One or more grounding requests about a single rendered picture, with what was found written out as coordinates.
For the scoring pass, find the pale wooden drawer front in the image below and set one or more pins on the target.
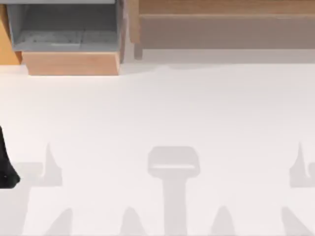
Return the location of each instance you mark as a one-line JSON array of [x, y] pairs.
[[71, 62]]

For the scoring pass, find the wooden open shelf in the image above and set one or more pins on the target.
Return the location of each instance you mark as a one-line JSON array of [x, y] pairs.
[[221, 27]]

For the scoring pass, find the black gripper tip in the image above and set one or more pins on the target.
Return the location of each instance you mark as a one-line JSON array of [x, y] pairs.
[[6, 169]]

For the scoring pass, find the wooden cupboard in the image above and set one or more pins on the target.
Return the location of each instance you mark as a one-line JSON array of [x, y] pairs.
[[6, 41]]

